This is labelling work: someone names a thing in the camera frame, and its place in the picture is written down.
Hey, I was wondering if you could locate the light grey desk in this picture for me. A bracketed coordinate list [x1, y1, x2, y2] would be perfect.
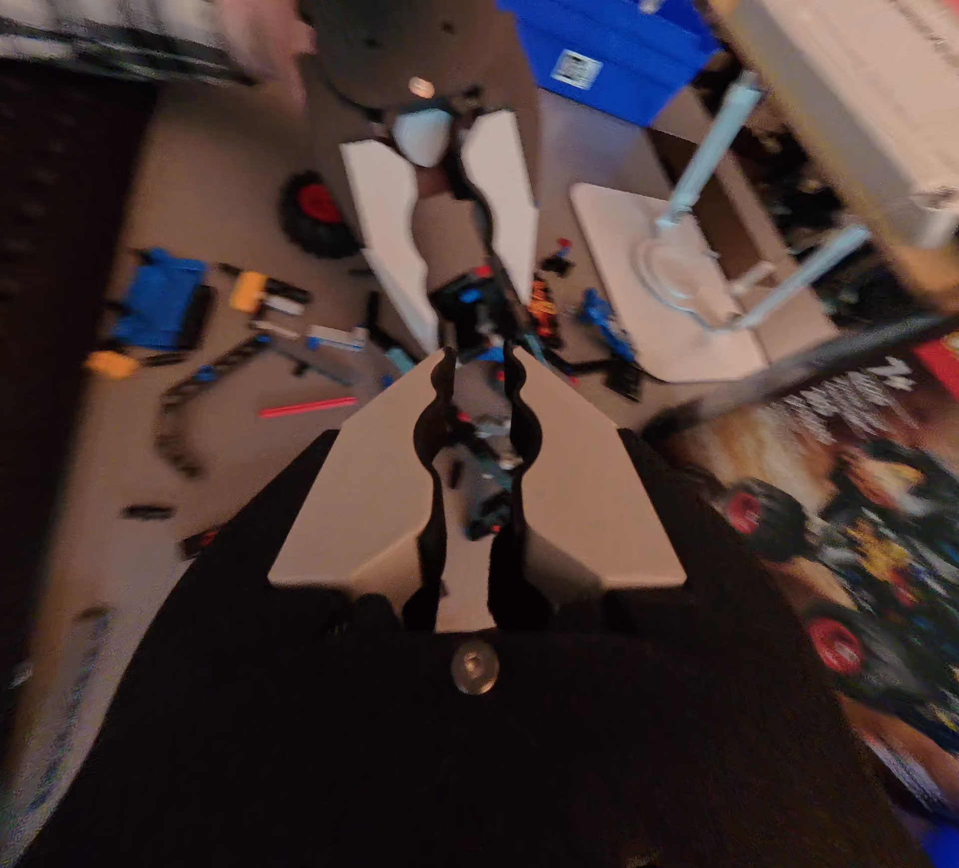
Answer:
[45, 59, 840, 868]

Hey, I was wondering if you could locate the black angled toy beam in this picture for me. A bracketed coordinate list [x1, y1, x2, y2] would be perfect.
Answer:
[155, 334, 278, 479]

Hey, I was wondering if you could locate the blue toy panel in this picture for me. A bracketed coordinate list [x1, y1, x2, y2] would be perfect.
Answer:
[108, 247, 211, 352]

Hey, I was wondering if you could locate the black toy truck chassis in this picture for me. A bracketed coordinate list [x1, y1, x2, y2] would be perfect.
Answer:
[428, 262, 528, 539]

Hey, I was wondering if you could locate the monster truck toy set box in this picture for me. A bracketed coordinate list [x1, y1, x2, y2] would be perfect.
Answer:
[645, 314, 959, 839]

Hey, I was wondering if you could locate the red toy axle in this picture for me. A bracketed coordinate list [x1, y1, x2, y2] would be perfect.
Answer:
[258, 397, 361, 420]

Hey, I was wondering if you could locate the blue plastic storage bin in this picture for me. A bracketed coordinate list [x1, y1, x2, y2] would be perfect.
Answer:
[487, 0, 720, 127]

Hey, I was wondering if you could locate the person's left hand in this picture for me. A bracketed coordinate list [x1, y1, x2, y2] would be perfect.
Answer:
[210, 0, 319, 115]

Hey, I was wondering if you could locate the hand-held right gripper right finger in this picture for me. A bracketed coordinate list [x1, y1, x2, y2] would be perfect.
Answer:
[502, 347, 687, 626]

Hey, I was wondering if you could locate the blue toy bracket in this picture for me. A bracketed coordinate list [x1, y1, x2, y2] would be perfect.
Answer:
[577, 287, 638, 360]

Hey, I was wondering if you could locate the black studded mat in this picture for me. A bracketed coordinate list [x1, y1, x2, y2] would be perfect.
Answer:
[0, 59, 158, 689]

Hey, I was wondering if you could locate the yellow black toy assembly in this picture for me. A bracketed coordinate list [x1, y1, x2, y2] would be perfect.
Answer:
[225, 266, 313, 318]

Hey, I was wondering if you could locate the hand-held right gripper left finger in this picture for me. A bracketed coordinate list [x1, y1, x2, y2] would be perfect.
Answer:
[267, 347, 458, 626]

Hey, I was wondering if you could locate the white document stand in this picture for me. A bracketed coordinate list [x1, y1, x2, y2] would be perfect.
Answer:
[570, 0, 959, 387]

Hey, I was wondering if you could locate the black toy wheel red rim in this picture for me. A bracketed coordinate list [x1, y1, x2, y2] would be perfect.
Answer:
[282, 172, 361, 259]

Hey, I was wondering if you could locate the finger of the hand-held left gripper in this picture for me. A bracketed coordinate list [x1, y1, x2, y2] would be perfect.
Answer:
[455, 109, 543, 307]
[339, 134, 446, 357]

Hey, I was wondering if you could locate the black orange flame toy panel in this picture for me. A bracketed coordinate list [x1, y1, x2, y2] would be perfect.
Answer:
[525, 274, 563, 345]

